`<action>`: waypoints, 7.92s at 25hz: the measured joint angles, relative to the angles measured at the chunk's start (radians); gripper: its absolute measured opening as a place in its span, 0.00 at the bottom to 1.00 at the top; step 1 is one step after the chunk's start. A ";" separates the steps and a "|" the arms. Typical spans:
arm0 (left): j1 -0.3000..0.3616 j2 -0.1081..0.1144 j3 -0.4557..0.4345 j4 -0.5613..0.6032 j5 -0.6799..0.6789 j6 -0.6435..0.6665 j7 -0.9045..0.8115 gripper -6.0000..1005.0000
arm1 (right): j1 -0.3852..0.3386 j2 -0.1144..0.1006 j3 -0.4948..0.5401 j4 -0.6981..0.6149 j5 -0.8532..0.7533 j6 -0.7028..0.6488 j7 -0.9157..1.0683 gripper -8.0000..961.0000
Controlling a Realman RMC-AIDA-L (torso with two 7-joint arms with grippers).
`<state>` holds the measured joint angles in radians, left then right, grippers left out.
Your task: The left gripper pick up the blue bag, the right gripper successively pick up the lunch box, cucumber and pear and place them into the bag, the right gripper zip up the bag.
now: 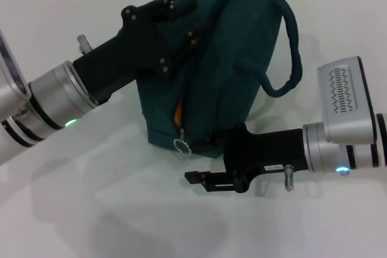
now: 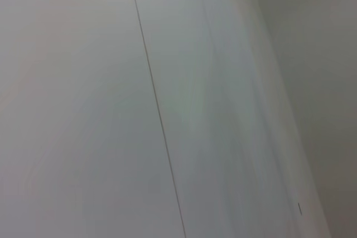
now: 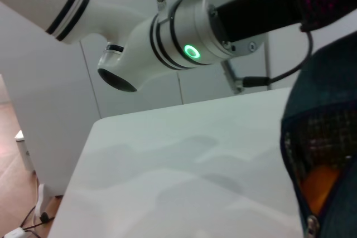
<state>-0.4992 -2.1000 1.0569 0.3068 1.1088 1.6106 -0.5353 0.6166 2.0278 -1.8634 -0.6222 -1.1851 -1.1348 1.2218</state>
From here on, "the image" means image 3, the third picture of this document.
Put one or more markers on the orange pear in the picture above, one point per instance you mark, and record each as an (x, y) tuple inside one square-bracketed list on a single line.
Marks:
[(320, 185)]

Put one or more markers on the white table leg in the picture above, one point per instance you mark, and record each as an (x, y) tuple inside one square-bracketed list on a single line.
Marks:
[(44, 199)]

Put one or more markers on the white power adapter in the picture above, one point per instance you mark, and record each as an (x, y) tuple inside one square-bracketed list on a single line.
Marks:
[(15, 233)]

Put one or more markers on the dark blue fabric bag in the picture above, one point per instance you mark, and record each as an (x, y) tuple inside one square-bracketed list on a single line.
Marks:
[(320, 109)]

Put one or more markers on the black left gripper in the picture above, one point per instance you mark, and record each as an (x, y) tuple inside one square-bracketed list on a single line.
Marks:
[(256, 12)]

